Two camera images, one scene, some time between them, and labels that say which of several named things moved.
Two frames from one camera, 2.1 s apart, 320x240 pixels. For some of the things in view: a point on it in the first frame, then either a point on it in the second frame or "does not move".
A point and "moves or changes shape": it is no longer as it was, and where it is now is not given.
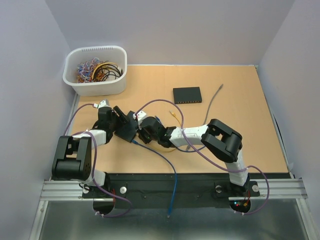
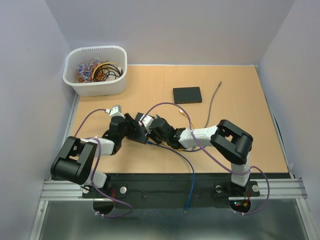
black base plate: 175,191 does not move
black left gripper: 122,117 -> 133,126
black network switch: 188,95 does not move
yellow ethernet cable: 174,114 -> 182,112
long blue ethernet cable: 175,187 -> 193,175
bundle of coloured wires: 96,70 does not move
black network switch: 127,130 moves or changes shape
